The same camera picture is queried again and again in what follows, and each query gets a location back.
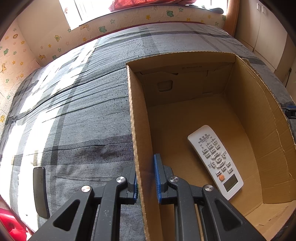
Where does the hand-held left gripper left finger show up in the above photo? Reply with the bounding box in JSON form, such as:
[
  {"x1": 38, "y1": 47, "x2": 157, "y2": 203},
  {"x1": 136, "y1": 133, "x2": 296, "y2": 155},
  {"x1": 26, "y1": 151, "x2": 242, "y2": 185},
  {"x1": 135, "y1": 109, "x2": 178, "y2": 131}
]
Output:
[{"x1": 28, "y1": 165, "x2": 139, "y2": 241}]

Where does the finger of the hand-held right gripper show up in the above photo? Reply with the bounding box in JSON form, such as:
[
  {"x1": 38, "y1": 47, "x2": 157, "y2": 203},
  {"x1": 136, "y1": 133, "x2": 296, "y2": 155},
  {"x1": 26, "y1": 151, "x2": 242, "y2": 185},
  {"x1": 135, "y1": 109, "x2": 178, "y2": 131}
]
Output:
[{"x1": 282, "y1": 105, "x2": 296, "y2": 119}]

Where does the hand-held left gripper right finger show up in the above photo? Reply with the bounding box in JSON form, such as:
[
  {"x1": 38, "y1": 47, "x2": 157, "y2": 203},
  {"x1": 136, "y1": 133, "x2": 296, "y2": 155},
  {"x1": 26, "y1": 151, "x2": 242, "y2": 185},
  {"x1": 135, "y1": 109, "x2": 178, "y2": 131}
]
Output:
[{"x1": 153, "y1": 153, "x2": 266, "y2": 241}]

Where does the brown cardboard box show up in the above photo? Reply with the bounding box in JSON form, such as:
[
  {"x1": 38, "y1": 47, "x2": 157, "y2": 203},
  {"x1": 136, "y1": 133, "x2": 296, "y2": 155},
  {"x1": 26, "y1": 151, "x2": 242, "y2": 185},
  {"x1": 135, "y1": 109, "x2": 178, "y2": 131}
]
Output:
[{"x1": 125, "y1": 51, "x2": 296, "y2": 241}]

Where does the white remote control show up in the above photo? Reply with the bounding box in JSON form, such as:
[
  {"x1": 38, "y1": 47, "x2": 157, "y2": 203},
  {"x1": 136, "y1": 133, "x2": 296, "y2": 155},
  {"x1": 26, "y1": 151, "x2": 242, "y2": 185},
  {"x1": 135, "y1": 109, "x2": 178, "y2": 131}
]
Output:
[{"x1": 187, "y1": 125, "x2": 244, "y2": 201}]

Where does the white cabinet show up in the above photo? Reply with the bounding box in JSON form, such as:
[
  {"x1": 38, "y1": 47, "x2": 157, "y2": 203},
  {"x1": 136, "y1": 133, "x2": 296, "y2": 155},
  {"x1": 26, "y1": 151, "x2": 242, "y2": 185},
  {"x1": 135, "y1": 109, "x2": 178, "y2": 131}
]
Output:
[{"x1": 235, "y1": 0, "x2": 296, "y2": 81}]

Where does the black smartphone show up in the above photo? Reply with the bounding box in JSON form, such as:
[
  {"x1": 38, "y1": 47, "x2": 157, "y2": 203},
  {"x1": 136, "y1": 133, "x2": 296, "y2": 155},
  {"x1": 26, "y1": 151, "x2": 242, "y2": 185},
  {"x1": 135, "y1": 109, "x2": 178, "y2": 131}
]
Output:
[{"x1": 33, "y1": 166, "x2": 50, "y2": 219}]

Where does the grey plaid bed sheet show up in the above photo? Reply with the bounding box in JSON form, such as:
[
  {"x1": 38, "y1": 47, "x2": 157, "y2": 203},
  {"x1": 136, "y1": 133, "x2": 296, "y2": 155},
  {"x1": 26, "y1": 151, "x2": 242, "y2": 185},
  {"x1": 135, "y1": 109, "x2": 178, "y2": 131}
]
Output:
[{"x1": 0, "y1": 22, "x2": 296, "y2": 241}]

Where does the red plastic object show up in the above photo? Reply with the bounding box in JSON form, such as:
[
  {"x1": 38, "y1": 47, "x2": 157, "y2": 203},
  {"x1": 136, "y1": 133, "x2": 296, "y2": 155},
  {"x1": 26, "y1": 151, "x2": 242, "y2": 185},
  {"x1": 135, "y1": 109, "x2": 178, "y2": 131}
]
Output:
[{"x1": 0, "y1": 207, "x2": 30, "y2": 241}]

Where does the red cloth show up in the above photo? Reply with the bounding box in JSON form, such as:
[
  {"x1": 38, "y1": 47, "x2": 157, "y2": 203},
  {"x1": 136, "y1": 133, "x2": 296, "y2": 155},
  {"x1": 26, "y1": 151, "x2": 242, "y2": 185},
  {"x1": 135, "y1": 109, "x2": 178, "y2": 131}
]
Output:
[{"x1": 109, "y1": 0, "x2": 197, "y2": 11}]

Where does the bright window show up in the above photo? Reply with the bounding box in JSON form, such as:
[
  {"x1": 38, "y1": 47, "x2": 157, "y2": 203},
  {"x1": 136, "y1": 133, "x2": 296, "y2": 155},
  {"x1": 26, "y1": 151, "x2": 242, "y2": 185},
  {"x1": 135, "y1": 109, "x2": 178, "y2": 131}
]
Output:
[{"x1": 58, "y1": 0, "x2": 111, "y2": 30}]

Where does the wooden post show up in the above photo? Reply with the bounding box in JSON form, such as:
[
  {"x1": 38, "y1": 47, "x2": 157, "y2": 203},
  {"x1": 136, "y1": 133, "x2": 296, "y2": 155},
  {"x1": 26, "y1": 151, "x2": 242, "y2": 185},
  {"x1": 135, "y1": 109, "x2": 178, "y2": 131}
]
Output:
[{"x1": 223, "y1": 0, "x2": 240, "y2": 37}]

